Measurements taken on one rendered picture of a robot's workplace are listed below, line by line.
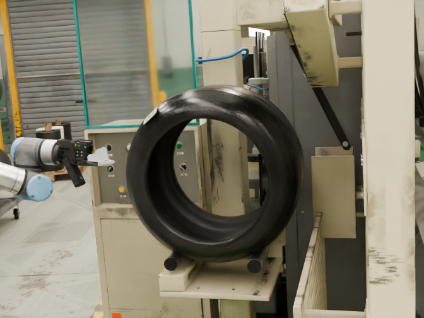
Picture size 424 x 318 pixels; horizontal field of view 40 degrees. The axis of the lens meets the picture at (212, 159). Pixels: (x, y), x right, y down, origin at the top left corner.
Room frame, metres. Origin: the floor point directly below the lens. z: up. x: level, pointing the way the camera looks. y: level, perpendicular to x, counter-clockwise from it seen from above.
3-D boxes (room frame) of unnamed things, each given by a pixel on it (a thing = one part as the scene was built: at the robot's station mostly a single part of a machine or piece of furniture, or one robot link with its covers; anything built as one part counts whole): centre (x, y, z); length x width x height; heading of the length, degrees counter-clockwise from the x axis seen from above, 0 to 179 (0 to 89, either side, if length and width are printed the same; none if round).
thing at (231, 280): (1.97, -0.02, 0.80); 0.37 x 0.36 x 0.02; 75
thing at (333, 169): (2.09, -0.44, 1.05); 0.20 x 0.15 x 0.30; 165
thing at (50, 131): (8.49, 2.30, 0.38); 1.20 x 0.80 x 0.76; 4
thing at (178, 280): (2.01, 0.12, 0.83); 0.36 x 0.09 x 0.06; 165
